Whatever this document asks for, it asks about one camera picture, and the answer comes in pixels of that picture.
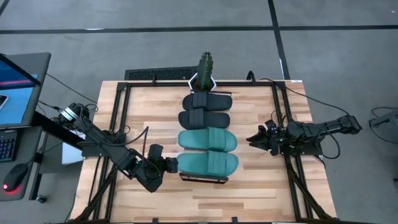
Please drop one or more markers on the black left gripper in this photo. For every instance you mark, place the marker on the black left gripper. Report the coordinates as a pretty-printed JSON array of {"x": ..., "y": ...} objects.
[{"x": 161, "y": 166}]

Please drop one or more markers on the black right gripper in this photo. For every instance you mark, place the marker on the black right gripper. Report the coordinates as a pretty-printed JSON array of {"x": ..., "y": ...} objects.
[{"x": 276, "y": 143}]

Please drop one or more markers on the teal slide sandal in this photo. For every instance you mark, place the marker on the teal slide sandal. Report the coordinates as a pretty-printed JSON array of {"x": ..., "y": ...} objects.
[
  {"x": 192, "y": 163},
  {"x": 192, "y": 139}
]

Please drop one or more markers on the black slide sandal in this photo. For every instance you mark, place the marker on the black slide sandal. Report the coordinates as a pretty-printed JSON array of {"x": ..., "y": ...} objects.
[
  {"x": 217, "y": 102},
  {"x": 217, "y": 119}
]

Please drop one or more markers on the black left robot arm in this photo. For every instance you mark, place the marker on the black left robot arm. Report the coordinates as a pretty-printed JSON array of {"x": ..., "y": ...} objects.
[{"x": 105, "y": 143}]

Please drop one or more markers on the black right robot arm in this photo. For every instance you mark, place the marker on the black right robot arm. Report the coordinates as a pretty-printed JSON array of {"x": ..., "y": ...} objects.
[{"x": 326, "y": 127}]

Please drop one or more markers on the white plant pot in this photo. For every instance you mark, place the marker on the white plant pot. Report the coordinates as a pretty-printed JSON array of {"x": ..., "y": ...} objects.
[{"x": 192, "y": 81}]

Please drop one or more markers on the green cactus plant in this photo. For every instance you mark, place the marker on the green cactus plant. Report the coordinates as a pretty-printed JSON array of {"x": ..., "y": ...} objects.
[{"x": 204, "y": 71}]

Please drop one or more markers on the black perforated floor grille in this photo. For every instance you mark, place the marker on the black perforated floor grille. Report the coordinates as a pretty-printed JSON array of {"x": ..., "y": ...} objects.
[{"x": 155, "y": 74}]

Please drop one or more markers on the white box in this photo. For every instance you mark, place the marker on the white box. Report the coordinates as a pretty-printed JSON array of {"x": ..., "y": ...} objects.
[{"x": 70, "y": 155}]

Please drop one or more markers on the grey floor box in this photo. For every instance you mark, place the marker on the grey floor box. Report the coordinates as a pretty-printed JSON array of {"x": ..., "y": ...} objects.
[{"x": 388, "y": 123}]

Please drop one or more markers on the black diagonal support bar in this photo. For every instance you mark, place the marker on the black diagonal support bar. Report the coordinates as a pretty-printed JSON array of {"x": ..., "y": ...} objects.
[{"x": 46, "y": 126}]

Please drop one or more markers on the black caster wheel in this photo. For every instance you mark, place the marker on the black caster wheel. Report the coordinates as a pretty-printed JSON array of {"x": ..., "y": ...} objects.
[{"x": 41, "y": 199}]

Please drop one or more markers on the grey desk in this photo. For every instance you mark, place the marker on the grey desk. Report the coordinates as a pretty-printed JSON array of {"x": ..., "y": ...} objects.
[{"x": 28, "y": 149}]

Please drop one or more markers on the black computer mouse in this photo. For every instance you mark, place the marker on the black computer mouse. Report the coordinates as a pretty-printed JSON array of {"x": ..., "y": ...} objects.
[{"x": 15, "y": 175}]

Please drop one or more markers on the computer monitor with blue screen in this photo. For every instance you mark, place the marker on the computer monitor with blue screen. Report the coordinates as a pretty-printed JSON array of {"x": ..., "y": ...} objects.
[{"x": 18, "y": 105}]

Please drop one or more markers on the black keyboard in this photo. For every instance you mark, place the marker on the black keyboard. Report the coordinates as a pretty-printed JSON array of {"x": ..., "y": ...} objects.
[{"x": 7, "y": 146}]

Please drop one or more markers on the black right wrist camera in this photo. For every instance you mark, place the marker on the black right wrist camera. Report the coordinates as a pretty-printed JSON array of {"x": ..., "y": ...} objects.
[{"x": 272, "y": 125}]

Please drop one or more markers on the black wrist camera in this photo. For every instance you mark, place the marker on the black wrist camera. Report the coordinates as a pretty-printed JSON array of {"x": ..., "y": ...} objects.
[
  {"x": 155, "y": 151},
  {"x": 272, "y": 125}
]

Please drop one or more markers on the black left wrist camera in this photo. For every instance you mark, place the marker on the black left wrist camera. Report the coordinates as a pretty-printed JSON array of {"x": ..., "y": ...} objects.
[{"x": 155, "y": 151}]

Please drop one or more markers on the wooden shelf with black frame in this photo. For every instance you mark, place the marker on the wooden shelf with black frame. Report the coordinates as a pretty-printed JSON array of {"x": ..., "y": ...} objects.
[{"x": 202, "y": 180}]

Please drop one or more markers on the black metal table frame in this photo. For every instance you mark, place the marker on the black metal table frame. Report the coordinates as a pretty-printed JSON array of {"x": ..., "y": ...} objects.
[{"x": 155, "y": 84}]

